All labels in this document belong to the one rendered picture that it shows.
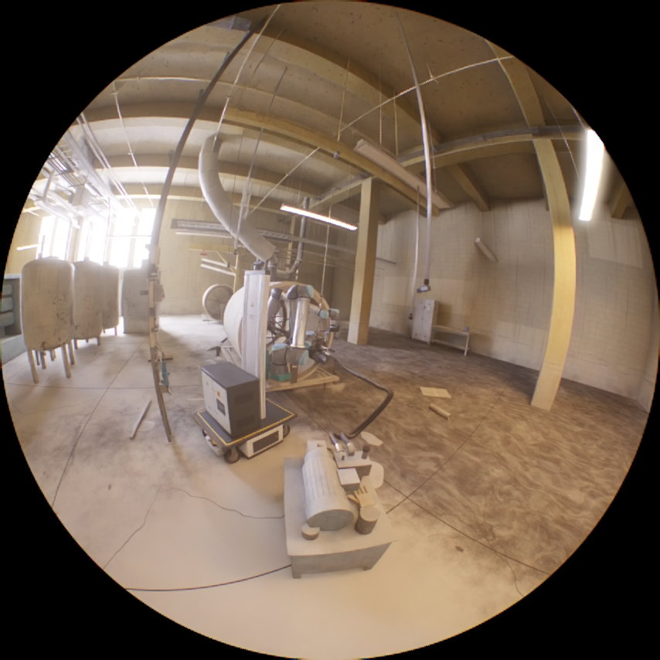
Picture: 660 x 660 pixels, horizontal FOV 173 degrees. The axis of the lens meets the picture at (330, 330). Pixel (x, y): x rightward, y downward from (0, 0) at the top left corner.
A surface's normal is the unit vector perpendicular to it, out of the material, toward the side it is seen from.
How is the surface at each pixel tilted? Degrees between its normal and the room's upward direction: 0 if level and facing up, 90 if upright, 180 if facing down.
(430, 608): 0
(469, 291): 90
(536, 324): 90
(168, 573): 0
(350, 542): 0
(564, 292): 90
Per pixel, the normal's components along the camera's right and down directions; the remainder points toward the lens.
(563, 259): -0.82, 0.01
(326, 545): 0.10, -0.98
